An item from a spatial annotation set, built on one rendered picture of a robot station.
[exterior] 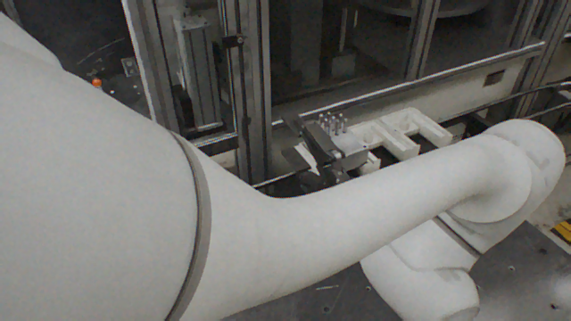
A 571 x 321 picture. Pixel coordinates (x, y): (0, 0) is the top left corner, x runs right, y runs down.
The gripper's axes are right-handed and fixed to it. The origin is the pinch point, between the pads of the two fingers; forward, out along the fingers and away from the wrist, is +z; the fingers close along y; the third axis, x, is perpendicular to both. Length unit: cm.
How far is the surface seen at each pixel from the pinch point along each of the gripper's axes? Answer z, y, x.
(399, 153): 1.1, -15.2, -29.3
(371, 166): -0.5, -14.1, -19.8
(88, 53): 64, -3, 29
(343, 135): 6.5, -9.0, -16.3
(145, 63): 20.6, 11.2, 20.4
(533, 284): -33, -34, -43
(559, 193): 15, -102, -161
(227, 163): 115, -102, -22
